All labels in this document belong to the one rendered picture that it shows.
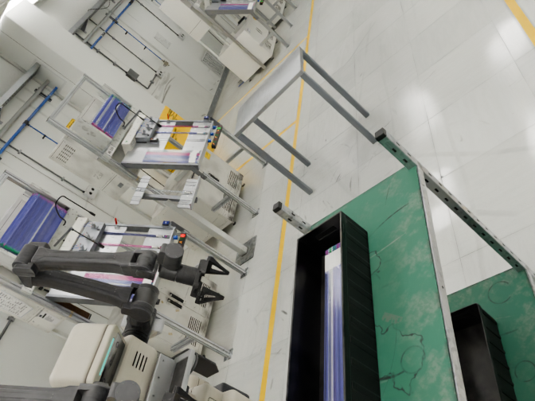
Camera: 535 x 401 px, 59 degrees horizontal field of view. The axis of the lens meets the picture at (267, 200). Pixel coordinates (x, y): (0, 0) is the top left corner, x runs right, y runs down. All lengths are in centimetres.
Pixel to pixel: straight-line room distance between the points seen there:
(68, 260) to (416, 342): 101
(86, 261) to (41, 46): 516
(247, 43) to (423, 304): 659
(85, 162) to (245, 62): 374
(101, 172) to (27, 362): 183
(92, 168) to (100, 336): 317
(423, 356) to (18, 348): 430
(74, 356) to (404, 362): 93
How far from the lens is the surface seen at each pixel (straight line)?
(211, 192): 461
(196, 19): 747
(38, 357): 503
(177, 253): 140
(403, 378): 107
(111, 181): 463
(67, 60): 646
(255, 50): 748
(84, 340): 157
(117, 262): 148
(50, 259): 158
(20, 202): 399
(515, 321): 174
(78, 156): 457
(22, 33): 656
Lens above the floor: 174
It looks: 23 degrees down
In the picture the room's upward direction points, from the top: 53 degrees counter-clockwise
